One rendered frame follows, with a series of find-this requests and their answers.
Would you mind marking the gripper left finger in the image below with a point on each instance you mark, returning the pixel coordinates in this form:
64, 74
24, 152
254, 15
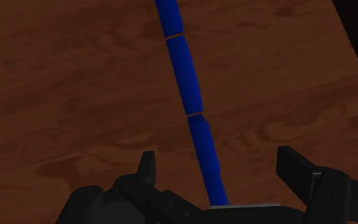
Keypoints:
141, 189

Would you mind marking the blue segmented pen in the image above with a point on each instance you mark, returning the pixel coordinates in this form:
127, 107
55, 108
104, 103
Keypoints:
186, 77

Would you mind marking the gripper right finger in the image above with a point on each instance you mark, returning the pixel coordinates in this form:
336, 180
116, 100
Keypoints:
321, 189

